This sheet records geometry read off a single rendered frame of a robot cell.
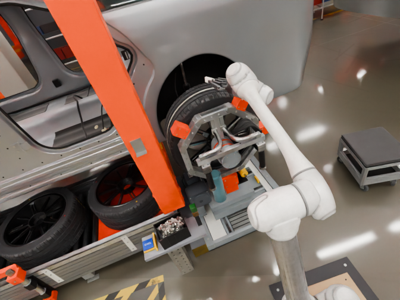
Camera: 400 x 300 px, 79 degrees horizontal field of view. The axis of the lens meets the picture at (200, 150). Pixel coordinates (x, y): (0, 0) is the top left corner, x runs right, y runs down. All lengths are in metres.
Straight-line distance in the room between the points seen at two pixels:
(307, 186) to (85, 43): 1.02
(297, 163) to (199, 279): 1.32
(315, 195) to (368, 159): 1.34
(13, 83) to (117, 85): 5.02
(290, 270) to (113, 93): 1.06
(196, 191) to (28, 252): 1.30
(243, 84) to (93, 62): 0.64
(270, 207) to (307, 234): 1.27
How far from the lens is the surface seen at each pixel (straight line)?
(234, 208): 2.12
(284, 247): 1.04
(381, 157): 2.32
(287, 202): 0.94
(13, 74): 6.05
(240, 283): 2.01
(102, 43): 1.15
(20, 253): 2.32
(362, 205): 2.41
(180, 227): 1.65
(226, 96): 1.52
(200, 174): 1.67
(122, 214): 1.99
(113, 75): 1.18
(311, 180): 1.01
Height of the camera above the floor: 1.88
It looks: 39 degrees down
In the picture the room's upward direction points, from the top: 17 degrees counter-clockwise
